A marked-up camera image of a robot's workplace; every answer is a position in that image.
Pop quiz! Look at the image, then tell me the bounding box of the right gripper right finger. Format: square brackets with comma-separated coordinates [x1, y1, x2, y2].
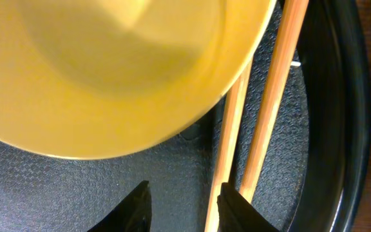
[217, 182, 279, 232]

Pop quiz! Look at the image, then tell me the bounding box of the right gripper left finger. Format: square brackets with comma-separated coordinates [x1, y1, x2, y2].
[88, 180, 152, 232]

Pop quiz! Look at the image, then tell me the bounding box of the yellow plastic bowl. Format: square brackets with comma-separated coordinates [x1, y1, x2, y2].
[0, 0, 276, 159]

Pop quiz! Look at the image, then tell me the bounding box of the round black serving tray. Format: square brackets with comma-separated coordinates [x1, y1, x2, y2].
[0, 1, 371, 231]

